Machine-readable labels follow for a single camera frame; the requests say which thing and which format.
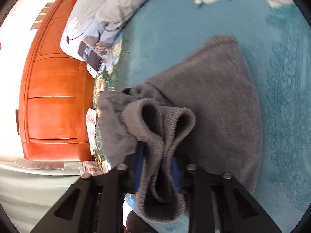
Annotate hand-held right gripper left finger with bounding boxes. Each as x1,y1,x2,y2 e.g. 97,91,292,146
30,146,146,233

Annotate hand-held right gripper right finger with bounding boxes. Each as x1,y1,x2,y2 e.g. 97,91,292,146
171,155,283,233

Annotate grey sweatpants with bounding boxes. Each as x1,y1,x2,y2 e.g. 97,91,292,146
97,35,264,224

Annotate person's dark clothing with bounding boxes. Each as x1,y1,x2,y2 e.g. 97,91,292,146
126,211,156,233

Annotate white red patterned cloth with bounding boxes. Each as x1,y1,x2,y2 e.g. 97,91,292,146
86,108,98,154

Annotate orange wooden headboard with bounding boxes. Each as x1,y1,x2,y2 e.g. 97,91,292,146
20,0,98,162

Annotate smartphone in clear case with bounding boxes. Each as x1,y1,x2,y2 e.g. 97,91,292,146
78,41,107,73

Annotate blue floral printed blanket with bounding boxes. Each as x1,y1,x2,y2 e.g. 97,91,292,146
92,0,311,233

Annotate light blue daisy quilt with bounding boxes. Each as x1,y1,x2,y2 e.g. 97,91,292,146
60,0,170,61

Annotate white charger cable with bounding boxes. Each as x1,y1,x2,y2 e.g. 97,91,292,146
81,153,98,176

